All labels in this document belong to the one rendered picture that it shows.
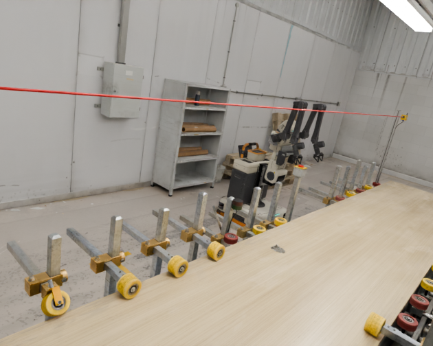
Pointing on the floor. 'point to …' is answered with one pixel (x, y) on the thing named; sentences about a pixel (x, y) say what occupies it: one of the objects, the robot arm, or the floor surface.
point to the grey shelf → (185, 164)
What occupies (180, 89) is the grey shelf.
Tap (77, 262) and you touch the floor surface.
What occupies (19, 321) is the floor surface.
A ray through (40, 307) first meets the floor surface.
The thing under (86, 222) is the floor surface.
